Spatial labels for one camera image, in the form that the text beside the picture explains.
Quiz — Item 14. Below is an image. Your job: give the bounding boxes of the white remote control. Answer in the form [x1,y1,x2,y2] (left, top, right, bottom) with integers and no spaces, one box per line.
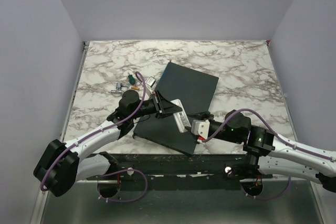
[171,99,191,133]

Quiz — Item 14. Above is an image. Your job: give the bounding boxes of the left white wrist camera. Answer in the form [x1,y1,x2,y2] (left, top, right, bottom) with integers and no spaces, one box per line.
[145,77,156,97]

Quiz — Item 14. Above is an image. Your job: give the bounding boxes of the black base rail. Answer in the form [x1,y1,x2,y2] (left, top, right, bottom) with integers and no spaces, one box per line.
[54,152,274,190]

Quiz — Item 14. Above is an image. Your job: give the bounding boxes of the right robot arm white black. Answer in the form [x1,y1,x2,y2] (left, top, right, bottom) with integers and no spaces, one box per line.
[184,109,335,192]

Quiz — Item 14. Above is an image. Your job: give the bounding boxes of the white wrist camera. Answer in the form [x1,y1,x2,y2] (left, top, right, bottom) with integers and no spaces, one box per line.
[145,77,156,97]
[191,120,210,142]

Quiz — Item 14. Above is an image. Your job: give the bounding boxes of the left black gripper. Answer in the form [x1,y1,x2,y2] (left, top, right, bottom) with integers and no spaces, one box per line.
[131,90,182,120]

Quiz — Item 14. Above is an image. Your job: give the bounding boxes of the chrome metal fitting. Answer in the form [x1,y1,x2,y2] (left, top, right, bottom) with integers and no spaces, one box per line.
[110,82,129,95]

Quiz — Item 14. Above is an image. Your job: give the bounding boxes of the green handled screwdriver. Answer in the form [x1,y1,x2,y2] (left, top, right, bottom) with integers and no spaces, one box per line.
[128,74,136,86]

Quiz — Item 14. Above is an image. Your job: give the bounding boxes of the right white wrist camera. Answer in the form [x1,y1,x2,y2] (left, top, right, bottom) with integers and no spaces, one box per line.
[191,120,210,142]

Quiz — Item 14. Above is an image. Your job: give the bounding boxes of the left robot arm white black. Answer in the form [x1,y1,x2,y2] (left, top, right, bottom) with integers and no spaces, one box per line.
[33,90,183,197]

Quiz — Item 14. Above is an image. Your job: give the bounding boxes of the dark flat metal box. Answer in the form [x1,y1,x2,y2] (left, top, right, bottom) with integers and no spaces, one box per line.
[133,62,218,155]

